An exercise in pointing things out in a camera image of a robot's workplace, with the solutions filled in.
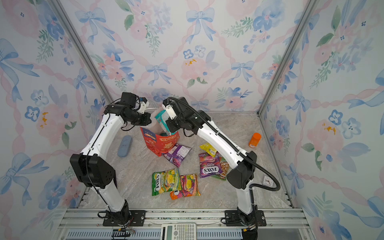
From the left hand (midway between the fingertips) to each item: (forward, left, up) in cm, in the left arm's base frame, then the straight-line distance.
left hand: (151, 119), depth 84 cm
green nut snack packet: (-18, -43, -23) cm, 52 cm away
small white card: (-26, -66, -22) cm, 74 cm away
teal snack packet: (-3, -8, +5) cm, 10 cm away
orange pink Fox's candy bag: (-30, -22, -21) cm, 43 cm away
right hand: (-5, -11, +5) cm, 14 cm away
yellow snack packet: (-8, -34, -18) cm, 39 cm away
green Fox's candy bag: (-27, -8, -21) cm, 35 cm away
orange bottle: (-2, -63, -16) cm, 65 cm away
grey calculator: (-50, -17, -22) cm, 57 cm away
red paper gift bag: (-10, -4, -11) cm, 15 cm away
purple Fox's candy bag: (-18, -33, -20) cm, 43 cm away
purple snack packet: (-11, -13, -21) cm, 27 cm away
